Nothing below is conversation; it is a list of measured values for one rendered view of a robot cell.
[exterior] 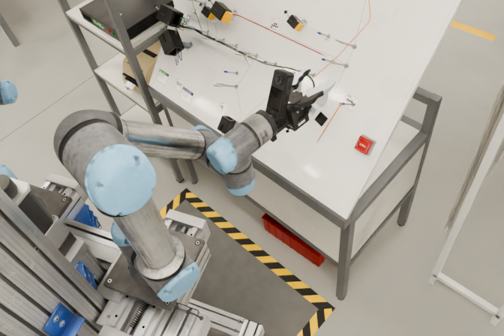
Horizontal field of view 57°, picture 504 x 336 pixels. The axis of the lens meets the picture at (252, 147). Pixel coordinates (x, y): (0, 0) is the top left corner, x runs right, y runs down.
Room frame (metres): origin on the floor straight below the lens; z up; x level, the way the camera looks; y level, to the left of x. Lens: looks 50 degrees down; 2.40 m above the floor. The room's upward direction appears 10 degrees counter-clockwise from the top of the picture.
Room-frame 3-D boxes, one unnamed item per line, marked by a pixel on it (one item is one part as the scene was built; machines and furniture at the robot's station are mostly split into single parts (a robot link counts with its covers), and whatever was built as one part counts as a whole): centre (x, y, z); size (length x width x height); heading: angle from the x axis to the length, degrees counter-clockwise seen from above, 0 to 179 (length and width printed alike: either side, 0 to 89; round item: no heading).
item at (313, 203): (1.31, 0.06, 0.83); 1.18 x 0.05 x 0.06; 39
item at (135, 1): (2.08, 0.50, 1.09); 0.35 x 0.33 x 0.07; 39
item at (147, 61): (2.05, 0.46, 0.76); 0.30 x 0.21 x 0.20; 132
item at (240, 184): (0.71, 0.05, 1.46); 0.11 x 0.08 x 0.11; 35
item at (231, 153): (0.69, 0.04, 1.56); 0.11 x 0.08 x 0.09; 125
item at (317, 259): (1.30, -0.22, 0.07); 0.39 x 0.29 x 0.14; 42
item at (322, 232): (1.11, -0.12, 0.60); 0.55 x 0.03 x 0.39; 39
